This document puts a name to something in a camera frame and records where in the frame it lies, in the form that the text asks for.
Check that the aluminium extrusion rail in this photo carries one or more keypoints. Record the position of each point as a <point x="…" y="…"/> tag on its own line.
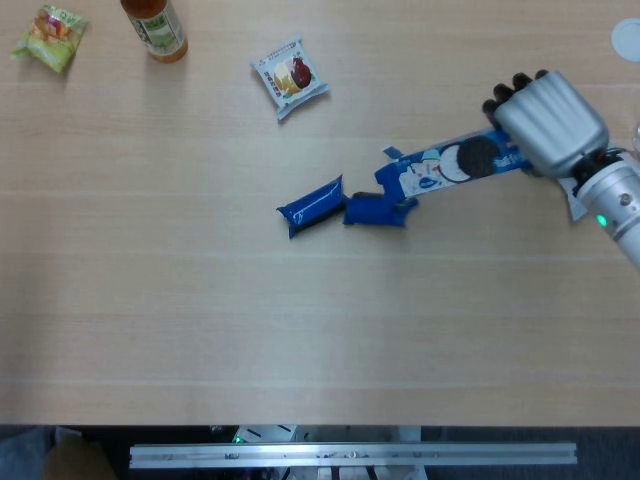
<point x="350" y="455"/>

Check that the white ice cream picture packet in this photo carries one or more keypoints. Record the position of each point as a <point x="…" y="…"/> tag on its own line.
<point x="291" y="75"/>

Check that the blue Oreo cookie box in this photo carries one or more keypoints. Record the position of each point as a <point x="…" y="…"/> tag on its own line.
<point x="450" y="167"/>

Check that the amber tea bottle green label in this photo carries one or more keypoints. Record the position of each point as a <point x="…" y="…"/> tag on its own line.
<point x="159" y="30"/>

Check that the green snack packet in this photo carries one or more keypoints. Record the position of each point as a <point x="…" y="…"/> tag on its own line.
<point x="51" y="37"/>

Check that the blue cookie sleeve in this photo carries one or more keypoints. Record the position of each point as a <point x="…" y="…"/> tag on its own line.
<point x="377" y="210"/>
<point x="312" y="210"/>

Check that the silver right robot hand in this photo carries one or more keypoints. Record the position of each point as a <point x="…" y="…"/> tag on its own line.
<point x="555" y="125"/>

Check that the white round table grommet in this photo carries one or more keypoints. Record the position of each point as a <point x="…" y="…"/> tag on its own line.
<point x="628" y="37"/>

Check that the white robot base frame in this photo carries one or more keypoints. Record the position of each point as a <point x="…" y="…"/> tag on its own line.
<point x="300" y="433"/>

